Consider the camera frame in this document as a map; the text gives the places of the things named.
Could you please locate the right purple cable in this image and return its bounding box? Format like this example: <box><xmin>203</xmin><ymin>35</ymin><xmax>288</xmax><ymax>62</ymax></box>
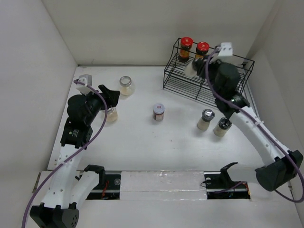
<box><xmin>205</xmin><ymin>48</ymin><xmax>304</xmax><ymax>203</ymax></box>

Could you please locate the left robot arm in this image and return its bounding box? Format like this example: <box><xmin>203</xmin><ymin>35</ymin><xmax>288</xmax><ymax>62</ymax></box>
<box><xmin>24</xmin><ymin>82</ymin><xmax>120</xmax><ymax>228</ymax></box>

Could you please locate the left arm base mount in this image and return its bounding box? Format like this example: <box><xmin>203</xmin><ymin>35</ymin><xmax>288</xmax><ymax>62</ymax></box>
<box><xmin>86</xmin><ymin>170</ymin><xmax>121</xmax><ymax>200</ymax></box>

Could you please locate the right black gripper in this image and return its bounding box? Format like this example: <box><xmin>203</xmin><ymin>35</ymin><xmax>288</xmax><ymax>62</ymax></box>
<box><xmin>197</xmin><ymin>54</ymin><xmax>226</xmax><ymax>98</ymax></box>

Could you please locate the white lid spice jar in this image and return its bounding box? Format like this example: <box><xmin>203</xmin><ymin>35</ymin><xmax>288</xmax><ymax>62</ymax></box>
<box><xmin>153</xmin><ymin>103</ymin><xmax>165</xmax><ymax>121</ymax></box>

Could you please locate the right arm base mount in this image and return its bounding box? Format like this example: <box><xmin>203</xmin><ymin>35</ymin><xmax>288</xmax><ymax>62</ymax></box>
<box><xmin>200</xmin><ymin>162</ymin><xmax>251</xmax><ymax>200</ymax></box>

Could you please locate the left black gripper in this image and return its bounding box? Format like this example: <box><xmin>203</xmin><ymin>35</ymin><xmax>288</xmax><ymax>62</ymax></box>
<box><xmin>82</xmin><ymin>85</ymin><xmax>119</xmax><ymax>124</ymax></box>

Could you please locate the black cap white powder bottle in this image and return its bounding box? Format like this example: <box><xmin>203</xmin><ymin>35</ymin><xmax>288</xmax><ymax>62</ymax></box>
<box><xmin>184</xmin><ymin>58</ymin><xmax>204</xmax><ymax>77</ymax></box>

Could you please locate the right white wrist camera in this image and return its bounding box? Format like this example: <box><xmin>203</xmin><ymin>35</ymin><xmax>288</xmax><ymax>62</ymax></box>
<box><xmin>214</xmin><ymin>42</ymin><xmax>233</xmax><ymax>62</ymax></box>

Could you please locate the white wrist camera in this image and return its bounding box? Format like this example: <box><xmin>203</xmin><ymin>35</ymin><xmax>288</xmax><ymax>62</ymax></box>
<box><xmin>214</xmin><ymin>42</ymin><xmax>233</xmax><ymax>62</ymax></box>
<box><xmin>76</xmin><ymin>74</ymin><xmax>93</xmax><ymax>95</ymax></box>

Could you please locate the near glass jar silver rim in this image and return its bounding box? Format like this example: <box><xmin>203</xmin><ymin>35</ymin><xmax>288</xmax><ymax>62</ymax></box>
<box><xmin>106</xmin><ymin>107</ymin><xmax>118</xmax><ymax>123</ymax></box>

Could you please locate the red lid sauce jar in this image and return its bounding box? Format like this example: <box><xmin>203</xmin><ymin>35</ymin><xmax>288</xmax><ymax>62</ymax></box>
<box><xmin>178</xmin><ymin>37</ymin><xmax>193</xmax><ymax>63</ymax></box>
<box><xmin>195</xmin><ymin>41</ymin><xmax>209</xmax><ymax>59</ymax></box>

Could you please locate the glass jar silver rim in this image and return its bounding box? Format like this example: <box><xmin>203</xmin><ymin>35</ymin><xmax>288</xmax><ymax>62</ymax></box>
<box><xmin>106</xmin><ymin>107</ymin><xmax>118</xmax><ymax>123</ymax></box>
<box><xmin>119</xmin><ymin>76</ymin><xmax>135</xmax><ymax>96</ymax></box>

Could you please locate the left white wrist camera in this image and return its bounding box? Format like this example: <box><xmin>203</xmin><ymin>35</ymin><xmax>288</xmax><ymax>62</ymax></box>
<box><xmin>76</xmin><ymin>74</ymin><xmax>93</xmax><ymax>95</ymax></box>

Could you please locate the black wire rack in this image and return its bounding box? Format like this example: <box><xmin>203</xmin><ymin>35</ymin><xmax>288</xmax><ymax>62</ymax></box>
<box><xmin>162</xmin><ymin>38</ymin><xmax>255</xmax><ymax>107</ymax></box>

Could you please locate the far glass jar silver rim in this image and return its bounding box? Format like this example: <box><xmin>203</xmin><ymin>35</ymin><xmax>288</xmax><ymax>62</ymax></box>
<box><xmin>119</xmin><ymin>76</ymin><xmax>135</xmax><ymax>96</ymax></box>

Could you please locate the black cap grinder bottle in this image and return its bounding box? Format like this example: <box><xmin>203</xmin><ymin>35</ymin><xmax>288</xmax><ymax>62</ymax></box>
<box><xmin>213</xmin><ymin>117</ymin><xmax>232</xmax><ymax>137</ymax></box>

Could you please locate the silver cap grinder bottle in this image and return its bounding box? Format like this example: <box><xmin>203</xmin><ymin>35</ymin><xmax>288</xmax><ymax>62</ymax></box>
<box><xmin>197</xmin><ymin>109</ymin><xmax>215</xmax><ymax>131</ymax></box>

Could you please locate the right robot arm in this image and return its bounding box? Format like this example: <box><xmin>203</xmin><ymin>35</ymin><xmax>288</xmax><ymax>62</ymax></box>
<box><xmin>192</xmin><ymin>58</ymin><xmax>304</xmax><ymax>191</ymax></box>

